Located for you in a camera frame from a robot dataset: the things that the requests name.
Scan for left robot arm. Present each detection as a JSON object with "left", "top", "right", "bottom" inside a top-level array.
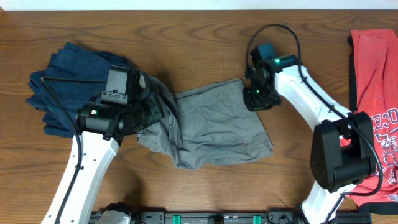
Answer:
[{"left": 42, "top": 65, "right": 164, "bottom": 223}]

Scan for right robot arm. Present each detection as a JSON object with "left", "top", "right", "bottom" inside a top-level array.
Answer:
[{"left": 243, "top": 52, "right": 379, "bottom": 223}]

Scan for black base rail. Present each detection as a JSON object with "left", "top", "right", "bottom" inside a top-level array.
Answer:
[{"left": 90, "top": 202, "right": 373, "bottom": 224}]

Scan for red printed t-shirt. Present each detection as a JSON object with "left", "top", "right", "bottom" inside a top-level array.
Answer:
[{"left": 350, "top": 29, "right": 397, "bottom": 206}]

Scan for grey shorts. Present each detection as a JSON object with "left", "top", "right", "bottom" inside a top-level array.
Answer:
[{"left": 137, "top": 77, "right": 274, "bottom": 170}]

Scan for folded navy blue shorts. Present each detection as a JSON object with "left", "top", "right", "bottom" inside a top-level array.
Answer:
[{"left": 26, "top": 42, "right": 131, "bottom": 138}]

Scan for black garment under red shirt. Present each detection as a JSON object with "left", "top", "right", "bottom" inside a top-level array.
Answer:
[{"left": 348, "top": 36, "right": 357, "bottom": 112}]

